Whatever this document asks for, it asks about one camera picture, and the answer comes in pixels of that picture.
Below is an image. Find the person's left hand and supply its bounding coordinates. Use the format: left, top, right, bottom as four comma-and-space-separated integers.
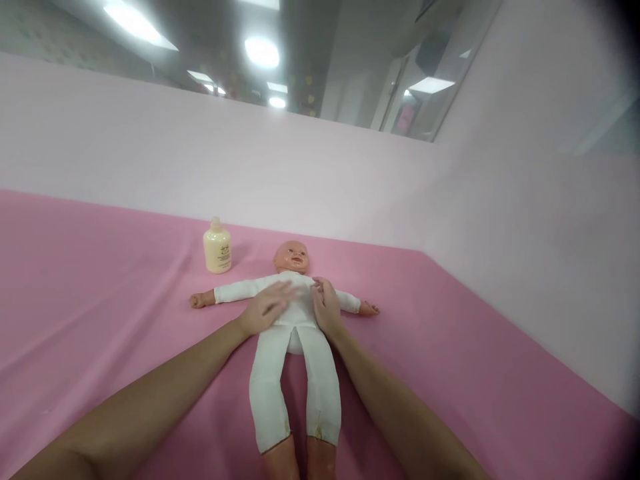
237, 279, 303, 337

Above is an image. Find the person's right hand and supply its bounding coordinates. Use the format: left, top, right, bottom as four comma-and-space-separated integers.
310, 277, 346, 338

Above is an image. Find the baby doll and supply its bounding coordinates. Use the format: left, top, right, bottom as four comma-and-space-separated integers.
189, 240, 382, 480

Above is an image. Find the cream lotion bottle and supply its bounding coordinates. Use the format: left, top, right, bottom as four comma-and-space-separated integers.
201, 215, 235, 274

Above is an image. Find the pink sheet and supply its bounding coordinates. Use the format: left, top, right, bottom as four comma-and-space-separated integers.
0, 188, 640, 480

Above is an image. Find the glass partition window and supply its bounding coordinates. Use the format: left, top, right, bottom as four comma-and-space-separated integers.
0, 0, 503, 145

